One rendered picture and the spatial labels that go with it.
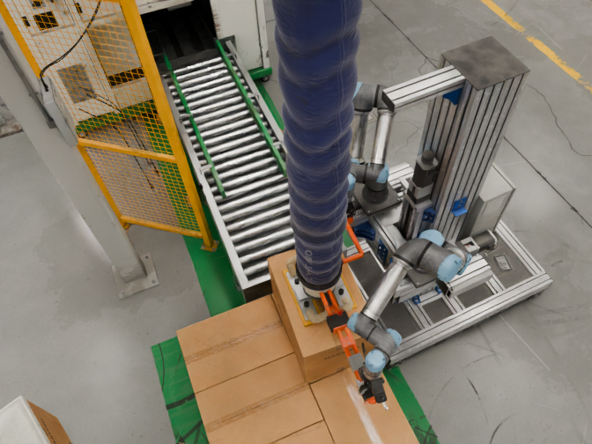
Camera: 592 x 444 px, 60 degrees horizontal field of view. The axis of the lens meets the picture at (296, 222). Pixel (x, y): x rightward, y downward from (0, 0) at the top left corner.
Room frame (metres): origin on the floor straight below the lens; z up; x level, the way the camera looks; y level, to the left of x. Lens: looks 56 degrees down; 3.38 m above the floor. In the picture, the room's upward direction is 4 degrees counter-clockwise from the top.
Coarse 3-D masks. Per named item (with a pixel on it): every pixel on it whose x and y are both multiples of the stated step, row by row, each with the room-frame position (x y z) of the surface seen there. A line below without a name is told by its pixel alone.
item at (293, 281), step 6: (282, 270) 1.35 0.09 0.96; (288, 276) 1.31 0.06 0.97; (294, 276) 1.31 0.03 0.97; (288, 282) 1.27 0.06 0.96; (294, 282) 1.26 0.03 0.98; (294, 294) 1.20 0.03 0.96; (294, 300) 1.17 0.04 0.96; (300, 300) 1.16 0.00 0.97; (306, 300) 1.16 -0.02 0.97; (312, 300) 1.16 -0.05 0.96; (300, 306) 1.13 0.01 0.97; (306, 306) 1.12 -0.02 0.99; (312, 306) 1.13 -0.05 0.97; (300, 312) 1.10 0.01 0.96; (306, 312) 1.10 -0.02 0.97; (318, 312) 1.09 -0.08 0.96; (306, 318) 1.06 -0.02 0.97; (306, 324) 1.03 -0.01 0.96
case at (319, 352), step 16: (272, 256) 1.45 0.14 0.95; (288, 256) 1.44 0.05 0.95; (272, 272) 1.35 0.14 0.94; (272, 288) 1.43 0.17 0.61; (288, 288) 1.25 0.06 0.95; (352, 288) 1.22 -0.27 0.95; (288, 304) 1.16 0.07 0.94; (320, 304) 1.14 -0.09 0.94; (288, 320) 1.09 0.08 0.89; (304, 336) 0.98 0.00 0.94; (320, 336) 0.97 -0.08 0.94; (336, 336) 0.97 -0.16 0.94; (352, 336) 0.96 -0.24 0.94; (304, 352) 0.89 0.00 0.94; (320, 352) 0.89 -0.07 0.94; (336, 352) 0.91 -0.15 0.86; (352, 352) 0.94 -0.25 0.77; (368, 352) 0.97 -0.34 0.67; (304, 368) 0.87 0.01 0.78; (320, 368) 0.89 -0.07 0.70; (336, 368) 0.92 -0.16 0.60
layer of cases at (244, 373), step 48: (192, 336) 1.19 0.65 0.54; (240, 336) 1.17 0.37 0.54; (288, 336) 1.15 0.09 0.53; (192, 384) 0.91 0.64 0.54; (240, 384) 0.89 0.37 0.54; (288, 384) 0.87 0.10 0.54; (336, 384) 0.85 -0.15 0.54; (384, 384) 0.83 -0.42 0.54; (240, 432) 0.64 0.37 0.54; (288, 432) 0.62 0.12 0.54; (336, 432) 0.60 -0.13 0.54; (384, 432) 0.59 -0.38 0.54
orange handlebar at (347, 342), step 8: (352, 232) 1.48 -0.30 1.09; (352, 240) 1.43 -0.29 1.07; (360, 248) 1.37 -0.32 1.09; (352, 256) 1.33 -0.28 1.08; (360, 256) 1.33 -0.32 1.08; (328, 304) 1.08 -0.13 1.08; (336, 304) 1.07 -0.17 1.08; (328, 312) 1.04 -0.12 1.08; (344, 328) 0.95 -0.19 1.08; (344, 344) 0.87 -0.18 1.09; (352, 344) 0.86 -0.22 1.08
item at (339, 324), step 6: (330, 318) 1.00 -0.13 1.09; (336, 318) 1.00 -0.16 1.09; (342, 318) 0.99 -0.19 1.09; (348, 318) 0.99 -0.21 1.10; (330, 324) 0.96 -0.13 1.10; (336, 324) 0.97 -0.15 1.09; (342, 324) 0.96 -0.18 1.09; (330, 330) 0.95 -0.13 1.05; (336, 330) 0.94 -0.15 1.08; (342, 330) 0.95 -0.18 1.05
